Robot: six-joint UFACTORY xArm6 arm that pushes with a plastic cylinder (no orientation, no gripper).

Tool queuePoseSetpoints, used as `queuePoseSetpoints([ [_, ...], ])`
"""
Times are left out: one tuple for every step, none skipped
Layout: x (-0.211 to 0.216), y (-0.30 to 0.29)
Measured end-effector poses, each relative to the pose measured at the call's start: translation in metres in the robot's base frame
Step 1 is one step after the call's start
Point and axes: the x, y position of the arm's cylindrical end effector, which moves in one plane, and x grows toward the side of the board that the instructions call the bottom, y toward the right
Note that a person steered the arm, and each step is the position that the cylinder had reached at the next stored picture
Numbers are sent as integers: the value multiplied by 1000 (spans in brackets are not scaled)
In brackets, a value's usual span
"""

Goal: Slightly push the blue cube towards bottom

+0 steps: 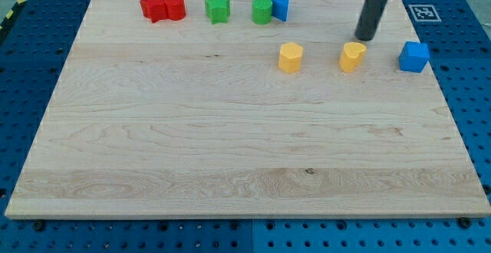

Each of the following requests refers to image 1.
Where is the blue cube block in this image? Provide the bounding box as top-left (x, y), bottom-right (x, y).
top-left (398, 41), bottom-right (430, 73)

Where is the wooden board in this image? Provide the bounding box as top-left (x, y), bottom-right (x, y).
top-left (5, 0), bottom-right (490, 220)

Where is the yellow hexagon block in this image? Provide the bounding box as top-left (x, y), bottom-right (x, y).
top-left (278, 42), bottom-right (304, 74)

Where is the green cylinder block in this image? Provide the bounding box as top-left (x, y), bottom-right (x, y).
top-left (252, 0), bottom-right (272, 25)

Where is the green star block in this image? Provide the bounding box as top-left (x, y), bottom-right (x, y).
top-left (205, 0), bottom-right (230, 25)

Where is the blue triangle block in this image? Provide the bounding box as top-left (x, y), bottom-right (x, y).
top-left (271, 0), bottom-right (289, 21)

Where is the yellow heart block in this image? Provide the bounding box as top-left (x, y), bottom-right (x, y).
top-left (338, 42), bottom-right (367, 73)

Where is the red cylinder block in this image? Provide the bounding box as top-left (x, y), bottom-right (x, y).
top-left (164, 0), bottom-right (186, 21)

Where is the red star block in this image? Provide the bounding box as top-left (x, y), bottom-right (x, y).
top-left (140, 0), bottom-right (168, 23)

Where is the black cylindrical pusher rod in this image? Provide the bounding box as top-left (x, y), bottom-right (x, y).
top-left (354, 0), bottom-right (387, 41)

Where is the white fiducial marker tag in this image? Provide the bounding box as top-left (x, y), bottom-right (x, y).
top-left (409, 4), bottom-right (441, 22)

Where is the black bolt left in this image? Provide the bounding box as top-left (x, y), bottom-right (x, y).
top-left (32, 220), bottom-right (45, 232)

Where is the black bolt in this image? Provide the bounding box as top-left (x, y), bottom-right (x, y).
top-left (32, 220), bottom-right (45, 232)
top-left (457, 217), bottom-right (473, 229)

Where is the black bolt right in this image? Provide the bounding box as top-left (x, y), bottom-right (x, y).
top-left (457, 217), bottom-right (473, 229)

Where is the yellow black hazard tape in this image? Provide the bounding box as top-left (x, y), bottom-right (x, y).
top-left (1, 0), bottom-right (28, 32)

